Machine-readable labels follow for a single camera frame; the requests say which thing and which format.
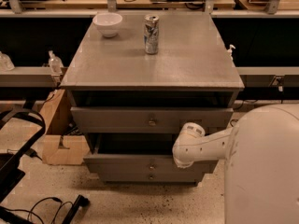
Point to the grey drawer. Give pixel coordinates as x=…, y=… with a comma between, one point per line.
x=180, y=177
x=148, y=120
x=138, y=153

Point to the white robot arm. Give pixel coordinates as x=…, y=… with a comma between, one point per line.
x=261, y=169

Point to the grey drawer cabinet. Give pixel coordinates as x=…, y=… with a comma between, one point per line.
x=192, y=68

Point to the grey top drawer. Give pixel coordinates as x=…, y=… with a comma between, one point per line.
x=148, y=120

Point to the grey bottom drawer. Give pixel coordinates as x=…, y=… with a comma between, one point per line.
x=180, y=177

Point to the silver drink can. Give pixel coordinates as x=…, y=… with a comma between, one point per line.
x=151, y=33

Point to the white bowl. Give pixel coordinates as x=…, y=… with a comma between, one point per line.
x=108, y=24

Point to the small white pump bottle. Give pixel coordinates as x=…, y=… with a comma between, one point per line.
x=231, y=50

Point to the clear pump bottle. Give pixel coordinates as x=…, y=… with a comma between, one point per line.
x=55, y=63

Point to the wooden block stand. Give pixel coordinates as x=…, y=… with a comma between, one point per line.
x=58, y=147

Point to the black bar on floor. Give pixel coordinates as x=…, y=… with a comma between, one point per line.
x=80, y=201

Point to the clear bottle at left edge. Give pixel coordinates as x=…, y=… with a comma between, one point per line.
x=5, y=62

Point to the black chair frame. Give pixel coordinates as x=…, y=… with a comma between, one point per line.
x=10, y=174

